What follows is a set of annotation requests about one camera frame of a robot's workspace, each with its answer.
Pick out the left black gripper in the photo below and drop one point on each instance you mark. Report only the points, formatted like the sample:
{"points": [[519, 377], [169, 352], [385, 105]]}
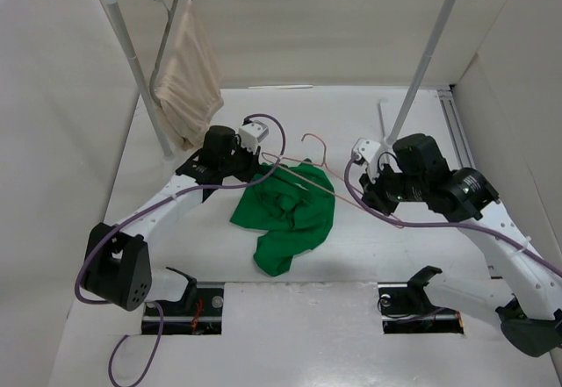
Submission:
{"points": [[252, 161]]}

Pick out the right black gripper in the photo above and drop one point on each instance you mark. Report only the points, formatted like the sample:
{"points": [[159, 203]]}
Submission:
{"points": [[375, 189]]}

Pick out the green t shirt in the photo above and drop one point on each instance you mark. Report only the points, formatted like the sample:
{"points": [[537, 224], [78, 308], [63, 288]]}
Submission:
{"points": [[295, 209]]}

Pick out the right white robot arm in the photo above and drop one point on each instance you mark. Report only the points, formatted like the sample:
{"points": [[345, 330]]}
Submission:
{"points": [[527, 308]]}

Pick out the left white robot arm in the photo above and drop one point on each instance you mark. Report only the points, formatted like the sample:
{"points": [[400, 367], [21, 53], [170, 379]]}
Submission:
{"points": [[118, 267]]}

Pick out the beige cloth on hanger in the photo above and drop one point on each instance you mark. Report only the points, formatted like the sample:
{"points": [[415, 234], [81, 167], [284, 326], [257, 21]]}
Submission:
{"points": [[188, 94]]}

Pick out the grey hanger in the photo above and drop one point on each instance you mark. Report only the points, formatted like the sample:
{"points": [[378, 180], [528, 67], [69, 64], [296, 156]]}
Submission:
{"points": [[171, 12]]}

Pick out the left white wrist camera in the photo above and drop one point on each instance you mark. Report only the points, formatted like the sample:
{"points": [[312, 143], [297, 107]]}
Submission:
{"points": [[252, 133]]}

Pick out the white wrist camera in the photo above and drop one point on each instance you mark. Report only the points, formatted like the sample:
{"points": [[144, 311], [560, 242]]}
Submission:
{"points": [[252, 133], [366, 153]]}

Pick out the aluminium rail right side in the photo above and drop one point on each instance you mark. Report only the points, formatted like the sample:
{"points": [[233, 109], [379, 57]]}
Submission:
{"points": [[452, 133]]}

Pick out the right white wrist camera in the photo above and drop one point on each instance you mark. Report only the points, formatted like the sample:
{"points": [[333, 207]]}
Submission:
{"points": [[366, 153]]}

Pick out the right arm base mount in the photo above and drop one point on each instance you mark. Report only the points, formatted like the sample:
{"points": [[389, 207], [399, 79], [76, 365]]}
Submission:
{"points": [[404, 312]]}

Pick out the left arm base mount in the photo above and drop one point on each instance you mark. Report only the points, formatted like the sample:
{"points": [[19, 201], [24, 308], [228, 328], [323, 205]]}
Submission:
{"points": [[203, 315]]}

